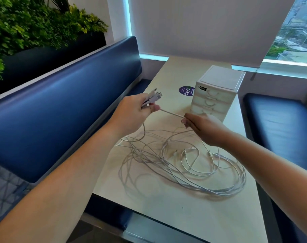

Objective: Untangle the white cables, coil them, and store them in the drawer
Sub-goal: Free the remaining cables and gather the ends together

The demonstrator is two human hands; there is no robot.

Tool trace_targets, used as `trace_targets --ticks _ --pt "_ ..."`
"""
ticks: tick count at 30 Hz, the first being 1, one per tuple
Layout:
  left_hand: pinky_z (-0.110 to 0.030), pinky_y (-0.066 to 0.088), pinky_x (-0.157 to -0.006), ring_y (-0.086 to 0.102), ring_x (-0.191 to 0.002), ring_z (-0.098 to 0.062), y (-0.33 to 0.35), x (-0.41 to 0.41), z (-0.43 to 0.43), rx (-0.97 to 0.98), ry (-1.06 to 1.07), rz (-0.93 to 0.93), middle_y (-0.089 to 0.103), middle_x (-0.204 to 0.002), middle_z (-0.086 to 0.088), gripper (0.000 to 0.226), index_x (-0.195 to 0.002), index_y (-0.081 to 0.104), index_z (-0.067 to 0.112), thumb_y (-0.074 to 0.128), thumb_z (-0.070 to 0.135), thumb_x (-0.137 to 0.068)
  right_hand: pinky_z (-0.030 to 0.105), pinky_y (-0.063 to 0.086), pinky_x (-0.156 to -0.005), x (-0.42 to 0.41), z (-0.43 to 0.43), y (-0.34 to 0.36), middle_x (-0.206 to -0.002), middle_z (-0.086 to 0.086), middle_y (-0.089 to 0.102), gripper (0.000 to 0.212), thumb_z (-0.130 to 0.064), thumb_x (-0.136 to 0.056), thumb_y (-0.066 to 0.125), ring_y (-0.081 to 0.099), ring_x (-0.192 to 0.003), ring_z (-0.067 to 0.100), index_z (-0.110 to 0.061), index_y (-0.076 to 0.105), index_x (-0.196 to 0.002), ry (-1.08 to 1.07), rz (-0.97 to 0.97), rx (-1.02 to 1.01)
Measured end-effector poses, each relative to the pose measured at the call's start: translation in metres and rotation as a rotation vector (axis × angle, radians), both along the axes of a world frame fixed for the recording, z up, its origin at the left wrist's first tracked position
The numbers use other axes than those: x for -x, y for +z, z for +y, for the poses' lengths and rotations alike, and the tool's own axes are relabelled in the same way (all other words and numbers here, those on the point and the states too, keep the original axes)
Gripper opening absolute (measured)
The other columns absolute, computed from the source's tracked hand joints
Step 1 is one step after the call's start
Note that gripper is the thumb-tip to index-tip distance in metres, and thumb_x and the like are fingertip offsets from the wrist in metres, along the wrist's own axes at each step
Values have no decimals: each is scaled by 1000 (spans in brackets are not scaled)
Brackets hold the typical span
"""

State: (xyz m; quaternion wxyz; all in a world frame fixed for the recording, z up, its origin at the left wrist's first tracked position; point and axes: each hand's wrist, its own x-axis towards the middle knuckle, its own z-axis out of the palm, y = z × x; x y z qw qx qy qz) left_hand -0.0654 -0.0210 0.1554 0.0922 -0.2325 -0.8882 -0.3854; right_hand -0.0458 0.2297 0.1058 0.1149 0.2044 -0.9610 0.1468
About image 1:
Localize person's left hand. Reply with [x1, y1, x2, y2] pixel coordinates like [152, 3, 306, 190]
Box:
[110, 93, 160, 139]

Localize person's right hand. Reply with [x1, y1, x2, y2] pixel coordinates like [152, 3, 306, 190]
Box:
[181, 113, 230, 147]

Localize white mini drawer cabinet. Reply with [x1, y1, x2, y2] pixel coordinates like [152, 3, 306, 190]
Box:
[191, 65, 246, 122]

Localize person's right forearm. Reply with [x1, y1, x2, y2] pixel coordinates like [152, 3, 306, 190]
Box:
[219, 134, 307, 241]

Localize person's left forearm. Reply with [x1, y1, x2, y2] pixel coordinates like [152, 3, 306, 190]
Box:
[0, 126, 118, 243]

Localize black planter box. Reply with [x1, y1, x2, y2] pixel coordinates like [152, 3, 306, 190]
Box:
[0, 31, 106, 98]

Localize round purple sticker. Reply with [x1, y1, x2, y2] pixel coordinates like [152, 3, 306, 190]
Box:
[179, 86, 195, 97]

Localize white table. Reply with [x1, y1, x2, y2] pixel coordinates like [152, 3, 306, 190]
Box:
[92, 56, 269, 243]

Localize blue padded bench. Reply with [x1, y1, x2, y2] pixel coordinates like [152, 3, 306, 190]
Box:
[0, 36, 153, 231]
[243, 86, 307, 243]

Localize white roller blind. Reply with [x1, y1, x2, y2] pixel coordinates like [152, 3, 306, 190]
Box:
[130, 0, 297, 68]

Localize glass window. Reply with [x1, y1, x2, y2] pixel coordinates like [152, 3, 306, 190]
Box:
[264, 0, 307, 64]

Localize green leafy plants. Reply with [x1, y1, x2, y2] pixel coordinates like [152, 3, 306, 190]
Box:
[0, 0, 108, 80]

